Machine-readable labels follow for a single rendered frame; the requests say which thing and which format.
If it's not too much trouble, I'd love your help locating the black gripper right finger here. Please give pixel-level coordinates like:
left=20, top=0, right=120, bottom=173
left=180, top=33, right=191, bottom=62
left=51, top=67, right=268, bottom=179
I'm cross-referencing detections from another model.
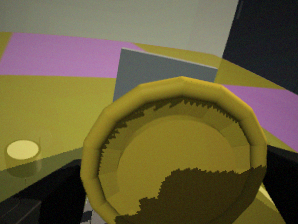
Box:
left=262, top=145, right=298, bottom=224

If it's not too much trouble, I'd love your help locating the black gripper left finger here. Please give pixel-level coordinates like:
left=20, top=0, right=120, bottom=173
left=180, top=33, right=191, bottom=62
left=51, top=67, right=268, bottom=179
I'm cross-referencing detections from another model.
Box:
left=0, top=159, right=86, bottom=224

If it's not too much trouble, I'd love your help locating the yellow round plate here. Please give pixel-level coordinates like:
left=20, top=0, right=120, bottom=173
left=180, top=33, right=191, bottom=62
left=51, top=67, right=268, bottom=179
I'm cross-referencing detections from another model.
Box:
left=80, top=76, right=267, bottom=224

